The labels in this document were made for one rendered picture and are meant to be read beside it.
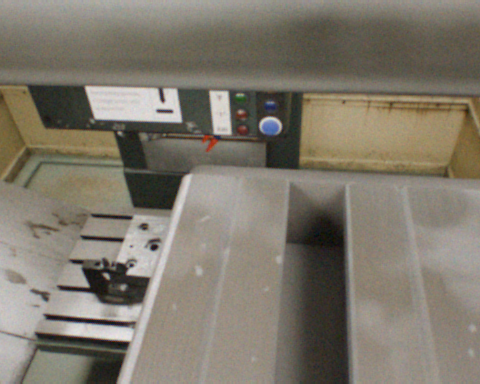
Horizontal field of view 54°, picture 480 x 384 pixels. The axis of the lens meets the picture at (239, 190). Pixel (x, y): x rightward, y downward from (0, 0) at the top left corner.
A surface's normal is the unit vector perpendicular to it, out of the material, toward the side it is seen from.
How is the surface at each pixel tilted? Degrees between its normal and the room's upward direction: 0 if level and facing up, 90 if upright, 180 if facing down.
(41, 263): 24
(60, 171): 0
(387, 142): 90
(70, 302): 0
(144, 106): 90
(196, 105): 90
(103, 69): 90
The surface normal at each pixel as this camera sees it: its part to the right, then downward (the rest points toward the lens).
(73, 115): -0.13, 0.70
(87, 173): -0.04, -0.71
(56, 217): 0.36, -0.63
